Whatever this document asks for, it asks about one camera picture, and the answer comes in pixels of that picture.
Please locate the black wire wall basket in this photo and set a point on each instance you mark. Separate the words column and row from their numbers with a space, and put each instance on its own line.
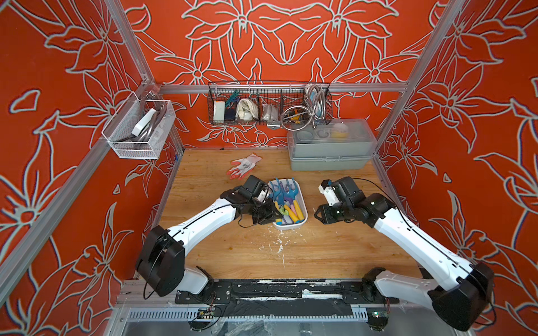
column 291, row 106

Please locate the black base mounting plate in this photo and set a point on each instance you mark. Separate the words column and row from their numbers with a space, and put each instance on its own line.
column 225, row 292

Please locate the white box in basket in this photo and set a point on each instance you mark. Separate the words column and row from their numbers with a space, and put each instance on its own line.
column 219, row 111

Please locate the white device in side basket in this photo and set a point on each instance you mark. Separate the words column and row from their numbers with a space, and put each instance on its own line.
column 143, row 122

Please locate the white oval storage tray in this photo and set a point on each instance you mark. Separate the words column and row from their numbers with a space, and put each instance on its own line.
column 301, row 203

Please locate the grey lidded storage box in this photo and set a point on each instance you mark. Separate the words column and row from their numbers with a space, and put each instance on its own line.
column 340, row 145

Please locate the purple rake pink handle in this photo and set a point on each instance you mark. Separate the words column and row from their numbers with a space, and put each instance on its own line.
column 289, row 197

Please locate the red white work glove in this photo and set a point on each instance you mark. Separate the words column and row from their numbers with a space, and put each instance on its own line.
column 243, row 166

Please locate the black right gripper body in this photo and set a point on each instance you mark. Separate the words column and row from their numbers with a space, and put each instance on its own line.
column 337, row 212

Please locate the white wire side basket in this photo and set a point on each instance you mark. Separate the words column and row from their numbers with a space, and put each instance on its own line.
column 149, row 144

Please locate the blue rake yellow handle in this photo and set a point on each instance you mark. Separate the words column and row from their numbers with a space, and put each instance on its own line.
column 278, row 198
column 277, row 181

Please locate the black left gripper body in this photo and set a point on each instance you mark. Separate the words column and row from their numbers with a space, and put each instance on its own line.
column 262, row 212

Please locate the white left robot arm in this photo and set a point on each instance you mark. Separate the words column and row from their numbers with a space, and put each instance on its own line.
column 161, row 263

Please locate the white cloth in basket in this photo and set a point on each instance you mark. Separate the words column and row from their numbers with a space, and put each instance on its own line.
column 247, row 110

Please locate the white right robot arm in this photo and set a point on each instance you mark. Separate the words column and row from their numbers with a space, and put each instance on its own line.
column 458, row 291

